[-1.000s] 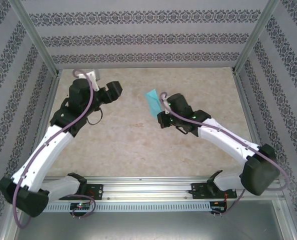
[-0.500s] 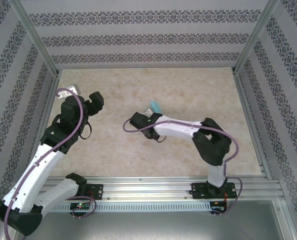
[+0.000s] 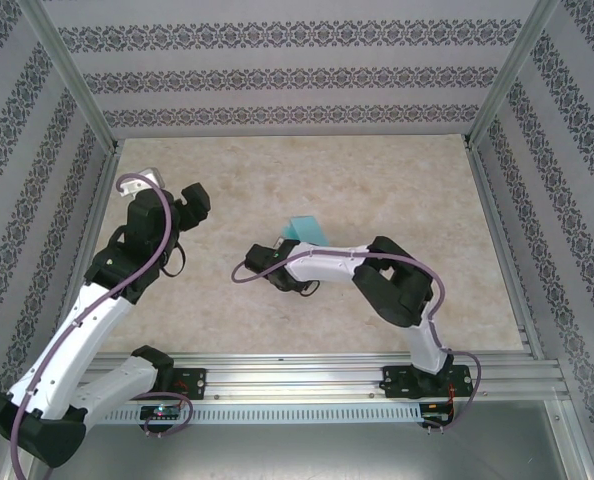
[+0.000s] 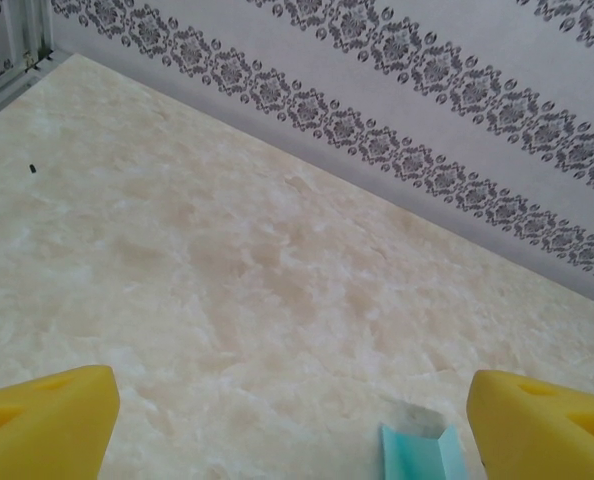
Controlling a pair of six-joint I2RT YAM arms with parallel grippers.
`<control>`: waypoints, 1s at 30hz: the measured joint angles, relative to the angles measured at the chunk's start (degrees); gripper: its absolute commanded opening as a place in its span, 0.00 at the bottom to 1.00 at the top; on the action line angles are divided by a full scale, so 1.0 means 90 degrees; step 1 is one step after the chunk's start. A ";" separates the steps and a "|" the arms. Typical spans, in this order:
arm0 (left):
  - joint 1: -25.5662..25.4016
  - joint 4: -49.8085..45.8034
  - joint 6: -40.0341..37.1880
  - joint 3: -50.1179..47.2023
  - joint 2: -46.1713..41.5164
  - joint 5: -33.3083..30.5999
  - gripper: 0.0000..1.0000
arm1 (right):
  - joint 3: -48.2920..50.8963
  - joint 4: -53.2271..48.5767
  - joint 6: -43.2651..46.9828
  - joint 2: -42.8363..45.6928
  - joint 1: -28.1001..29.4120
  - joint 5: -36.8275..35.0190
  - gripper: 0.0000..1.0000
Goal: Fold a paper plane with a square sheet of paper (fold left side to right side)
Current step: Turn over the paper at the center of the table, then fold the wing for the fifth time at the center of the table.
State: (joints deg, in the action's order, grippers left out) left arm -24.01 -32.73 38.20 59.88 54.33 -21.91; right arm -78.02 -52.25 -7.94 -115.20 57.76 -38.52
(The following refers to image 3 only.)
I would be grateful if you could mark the teal paper sheet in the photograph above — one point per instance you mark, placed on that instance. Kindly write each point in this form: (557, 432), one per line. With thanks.
(307, 227)

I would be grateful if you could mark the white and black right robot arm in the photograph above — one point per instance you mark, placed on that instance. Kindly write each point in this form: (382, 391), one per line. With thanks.
(424, 345)

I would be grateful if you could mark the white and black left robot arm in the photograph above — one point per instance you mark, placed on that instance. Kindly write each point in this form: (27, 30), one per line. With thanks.
(82, 345)

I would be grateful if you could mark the aluminium frame post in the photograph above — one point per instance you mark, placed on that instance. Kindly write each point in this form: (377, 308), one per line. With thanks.
(514, 75)
(72, 75)

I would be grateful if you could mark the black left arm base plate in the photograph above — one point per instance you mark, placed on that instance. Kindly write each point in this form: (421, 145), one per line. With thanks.
(194, 382)

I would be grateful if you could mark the aluminium table side rail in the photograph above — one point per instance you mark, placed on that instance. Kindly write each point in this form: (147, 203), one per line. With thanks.
(492, 200)
(99, 200)

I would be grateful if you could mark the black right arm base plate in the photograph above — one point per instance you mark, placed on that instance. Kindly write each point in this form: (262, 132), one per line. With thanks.
(394, 382)

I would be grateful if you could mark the aluminium mounting rail beam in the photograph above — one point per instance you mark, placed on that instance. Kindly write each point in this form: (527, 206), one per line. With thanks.
(297, 377)

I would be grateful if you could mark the grey sheet metal tray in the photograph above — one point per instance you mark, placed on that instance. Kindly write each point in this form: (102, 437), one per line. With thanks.
(297, 455)

